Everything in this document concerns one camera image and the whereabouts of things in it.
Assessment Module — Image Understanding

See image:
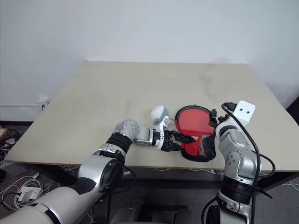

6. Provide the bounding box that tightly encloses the dark clutter pile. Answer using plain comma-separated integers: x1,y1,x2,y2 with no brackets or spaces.
0,126,22,151

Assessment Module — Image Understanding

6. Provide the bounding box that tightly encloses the red black paddle case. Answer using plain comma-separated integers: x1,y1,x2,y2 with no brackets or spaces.
174,105,217,163

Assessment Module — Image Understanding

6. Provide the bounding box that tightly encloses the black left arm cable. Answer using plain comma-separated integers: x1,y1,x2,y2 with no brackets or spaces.
99,151,137,224

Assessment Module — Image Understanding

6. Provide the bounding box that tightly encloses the white cable tangle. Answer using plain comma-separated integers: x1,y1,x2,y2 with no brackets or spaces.
0,163,79,212

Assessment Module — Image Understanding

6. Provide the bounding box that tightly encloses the white wall socket box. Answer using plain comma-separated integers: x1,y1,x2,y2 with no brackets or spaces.
37,97,51,111

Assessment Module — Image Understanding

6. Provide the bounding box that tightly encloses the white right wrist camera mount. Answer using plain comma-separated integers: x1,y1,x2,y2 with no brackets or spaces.
223,100,256,127

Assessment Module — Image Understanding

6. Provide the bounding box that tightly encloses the black table frame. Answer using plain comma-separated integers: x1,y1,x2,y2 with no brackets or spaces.
30,163,299,194

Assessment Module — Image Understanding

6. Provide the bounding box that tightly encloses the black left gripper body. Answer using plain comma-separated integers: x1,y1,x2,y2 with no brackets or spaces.
161,129,182,153

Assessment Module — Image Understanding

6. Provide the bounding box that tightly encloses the white power adapter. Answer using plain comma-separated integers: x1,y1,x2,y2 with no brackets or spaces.
17,185,42,202

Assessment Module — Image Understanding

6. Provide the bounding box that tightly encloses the white wall cable duct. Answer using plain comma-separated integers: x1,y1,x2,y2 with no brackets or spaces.
0,104,42,109

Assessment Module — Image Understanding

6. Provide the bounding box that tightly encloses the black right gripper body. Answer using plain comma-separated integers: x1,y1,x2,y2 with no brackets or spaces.
215,113,228,128

